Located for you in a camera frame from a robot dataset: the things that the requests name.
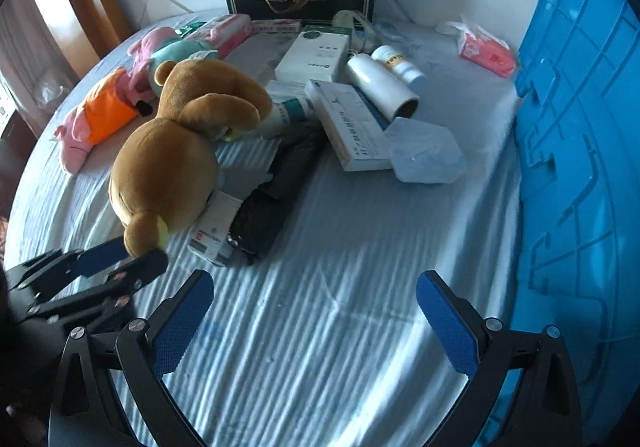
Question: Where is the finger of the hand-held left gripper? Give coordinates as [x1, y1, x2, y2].
[27, 249, 169, 328]
[5, 236, 130, 301]

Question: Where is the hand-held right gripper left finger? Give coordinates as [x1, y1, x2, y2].
[49, 270, 215, 447]

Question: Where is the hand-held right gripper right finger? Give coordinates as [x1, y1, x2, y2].
[416, 270, 585, 447]

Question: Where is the brown bear plush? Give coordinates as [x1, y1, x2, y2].
[109, 59, 275, 259]

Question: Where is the blue plastic crate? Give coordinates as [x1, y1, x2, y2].
[514, 0, 640, 447]

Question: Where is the white medicine bottle teal label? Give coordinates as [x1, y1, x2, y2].
[257, 96, 317, 140]

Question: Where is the long white box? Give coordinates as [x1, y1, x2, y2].
[304, 79, 394, 172]

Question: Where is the small white box red end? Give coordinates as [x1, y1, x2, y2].
[187, 191, 244, 268]

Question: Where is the black flat package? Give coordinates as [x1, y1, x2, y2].
[227, 124, 329, 266]

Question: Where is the pink pig plush orange dress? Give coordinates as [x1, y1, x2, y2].
[52, 67, 151, 176]

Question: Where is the clear plastic bag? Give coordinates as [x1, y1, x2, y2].
[30, 72, 67, 114]

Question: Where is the clear plastic box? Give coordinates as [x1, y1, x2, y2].
[382, 119, 469, 186]

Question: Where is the teal plush toy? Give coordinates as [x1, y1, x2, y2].
[150, 39, 224, 98]

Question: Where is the beige curtain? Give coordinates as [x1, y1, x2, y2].
[0, 0, 101, 128]

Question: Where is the white flat box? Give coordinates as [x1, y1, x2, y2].
[265, 79, 310, 102]

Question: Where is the green tissue pack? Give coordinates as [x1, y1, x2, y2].
[172, 19, 209, 39]

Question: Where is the pink and white tissue pack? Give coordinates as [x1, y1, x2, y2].
[197, 13, 252, 58]

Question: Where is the white cylindrical flask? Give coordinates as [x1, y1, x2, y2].
[346, 52, 421, 120]

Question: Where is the large white box green top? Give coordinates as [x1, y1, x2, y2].
[275, 24, 353, 84]

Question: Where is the small white bottle yellow label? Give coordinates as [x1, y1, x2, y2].
[371, 44, 427, 84]

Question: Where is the red and white small box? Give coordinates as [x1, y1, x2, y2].
[245, 18, 304, 36]

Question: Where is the opened pink tissue pack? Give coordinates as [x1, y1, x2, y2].
[435, 16, 519, 78]

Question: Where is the clear pouch with white strap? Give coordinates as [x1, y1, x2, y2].
[331, 9, 396, 54]

